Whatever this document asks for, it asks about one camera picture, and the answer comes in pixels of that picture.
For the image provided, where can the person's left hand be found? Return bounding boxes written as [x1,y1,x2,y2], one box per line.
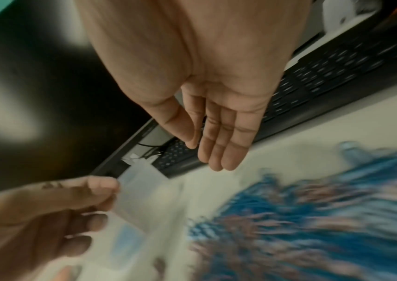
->
[0,175,121,281]

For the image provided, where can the person's right hand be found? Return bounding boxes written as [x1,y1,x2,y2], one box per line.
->
[75,0,312,172]

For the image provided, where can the heap of sorted blue paperclips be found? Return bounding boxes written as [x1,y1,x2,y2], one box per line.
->
[111,225,147,264]

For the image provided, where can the translucent plastic divided container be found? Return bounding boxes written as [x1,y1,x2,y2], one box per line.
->
[109,162,192,281]

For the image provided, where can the pile of blue pink paperclips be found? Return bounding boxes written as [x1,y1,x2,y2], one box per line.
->
[187,141,397,281]

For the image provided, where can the black keyboard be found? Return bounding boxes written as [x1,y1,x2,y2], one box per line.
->
[151,24,397,179]

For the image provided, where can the black computer monitor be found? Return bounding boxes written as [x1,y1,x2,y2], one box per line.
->
[0,0,161,198]

